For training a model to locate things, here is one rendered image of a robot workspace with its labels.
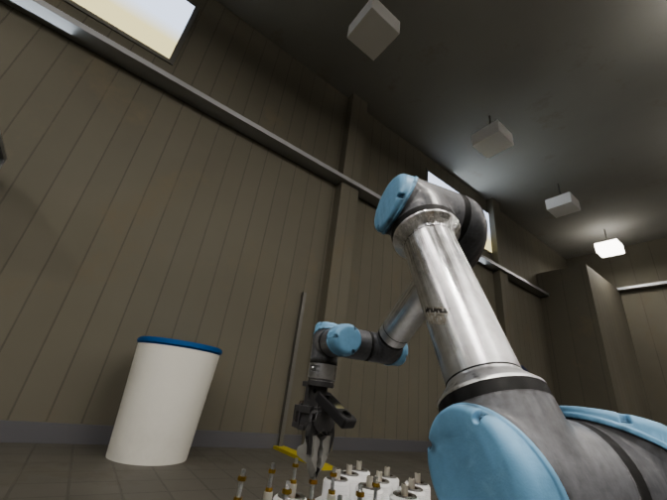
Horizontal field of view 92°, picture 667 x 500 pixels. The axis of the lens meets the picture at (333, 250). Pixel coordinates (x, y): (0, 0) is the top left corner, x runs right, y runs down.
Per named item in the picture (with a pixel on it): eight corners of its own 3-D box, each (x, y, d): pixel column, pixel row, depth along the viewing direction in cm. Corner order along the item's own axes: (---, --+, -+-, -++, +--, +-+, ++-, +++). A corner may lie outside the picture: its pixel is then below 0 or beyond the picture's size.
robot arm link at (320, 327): (321, 318, 87) (311, 323, 94) (315, 361, 83) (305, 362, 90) (346, 324, 89) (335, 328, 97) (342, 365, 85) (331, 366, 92)
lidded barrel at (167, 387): (191, 449, 249) (216, 352, 279) (200, 469, 199) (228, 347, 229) (102, 445, 226) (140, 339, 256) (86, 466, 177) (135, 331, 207)
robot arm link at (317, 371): (342, 367, 88) (323, 362, 82) (340, 385, 86) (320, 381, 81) (322, 366, 92) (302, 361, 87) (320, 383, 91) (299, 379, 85)
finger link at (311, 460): (298, 473, 79) (305, 431, 83) (316, 479, 75) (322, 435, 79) (289, 473, 77) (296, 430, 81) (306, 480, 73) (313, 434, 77)
